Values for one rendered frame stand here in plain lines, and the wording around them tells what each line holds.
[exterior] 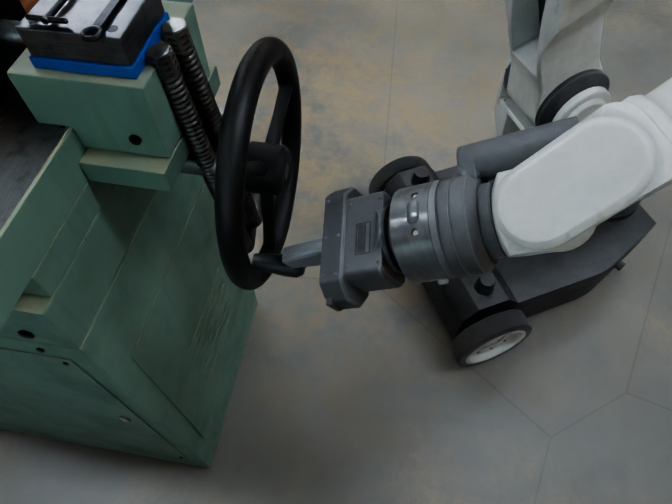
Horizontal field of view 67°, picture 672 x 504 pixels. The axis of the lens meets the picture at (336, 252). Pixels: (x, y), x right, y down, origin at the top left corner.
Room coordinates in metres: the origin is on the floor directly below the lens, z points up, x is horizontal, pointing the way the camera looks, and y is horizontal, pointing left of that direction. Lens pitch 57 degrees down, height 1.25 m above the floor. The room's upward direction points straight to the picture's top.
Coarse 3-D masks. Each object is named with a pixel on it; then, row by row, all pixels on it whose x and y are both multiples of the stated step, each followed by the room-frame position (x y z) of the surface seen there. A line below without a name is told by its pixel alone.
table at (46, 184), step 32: (192, 0) 0.71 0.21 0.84; (0, 96) 0.43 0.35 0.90; (0, 128) 0.38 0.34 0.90; (32, 128) 0.38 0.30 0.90; (64, 128) 0.38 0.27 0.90; (0, 160) 0.34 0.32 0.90; (32, 160) 0.34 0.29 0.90; (64, 160) 0.35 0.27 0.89; (96, 160) 0.37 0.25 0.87; (128, 160) 0.37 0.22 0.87; (160, 160) 0.37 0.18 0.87; (0, 192) 0.30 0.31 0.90; (32, 192) 0.30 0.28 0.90; (64, 192) 0.33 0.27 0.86; (0, 224) 0.26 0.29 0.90; (32, 224) 0.28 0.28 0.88; (0, 256) 0.24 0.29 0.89; (32, 256) 0.26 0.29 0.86; (0, 288) 0.22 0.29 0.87; (0, 320) 0.19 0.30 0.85
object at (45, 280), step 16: (96, 192) 0.37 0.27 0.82; (80, 208) 0.33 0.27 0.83; (96, 208) 0.35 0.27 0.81; (64, 224) 0.31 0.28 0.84; (80, 224) 0.32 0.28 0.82; (64, 240) 0.30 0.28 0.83; (80, 240) 0.31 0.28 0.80; (48, 256) 0.27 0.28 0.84; (64, 256) 0.28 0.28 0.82; (48, 272) 0.26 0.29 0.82; (64, 272) 0.27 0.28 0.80; (32, 288) 0.24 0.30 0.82; (48, 288) 0.25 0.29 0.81
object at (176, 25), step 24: (168, 24) 0.45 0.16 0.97; (168, 48) 0.41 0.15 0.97; (192, 48) 0.44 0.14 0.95; (168, 72) 0.40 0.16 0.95; (192, 72) 0.44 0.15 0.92; (168, 96) 0.40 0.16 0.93; (192, 96) 0.45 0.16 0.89; (192, 120) 0.40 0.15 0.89; (216, 120) 0.45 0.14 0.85; (192, 144) 0.40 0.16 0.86; (216, 144) 0.45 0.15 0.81
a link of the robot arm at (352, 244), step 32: (352, 192) 0.32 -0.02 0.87; (384, 192) 0.31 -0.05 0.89; (416, 192) 0.28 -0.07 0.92; (352, 224) 0.28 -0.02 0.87; (384, 224) 0.27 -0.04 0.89; (416, 224) 0.25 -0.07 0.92; (352, 256) 0.25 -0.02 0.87; (384, 256) 0.24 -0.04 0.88; (416, 256) 0.23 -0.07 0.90; (352, 288) 0.23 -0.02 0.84; (384, 288) 0.23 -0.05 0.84
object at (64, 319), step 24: (120, 192) 0.40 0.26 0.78; (144, 192) 0.44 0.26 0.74; (96, 216) 0.35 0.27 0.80; (120, 216) 0.38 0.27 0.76; (96, 240) 0.33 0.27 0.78; (120, 240) 0.36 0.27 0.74; (72, 264) 0.29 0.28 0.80; (96, 264) 0.31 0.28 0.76; (72, 288) 0.27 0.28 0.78; (96, 288) 0.29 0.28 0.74; (24, 312) 0.23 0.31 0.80; (48, 312) 0.23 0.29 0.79; (72, 312) 0.25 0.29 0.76; (96, 312) 0.27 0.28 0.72; (24, 336) 0.23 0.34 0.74; (48, 336) 0.23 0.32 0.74; (72, 336) 0.23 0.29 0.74
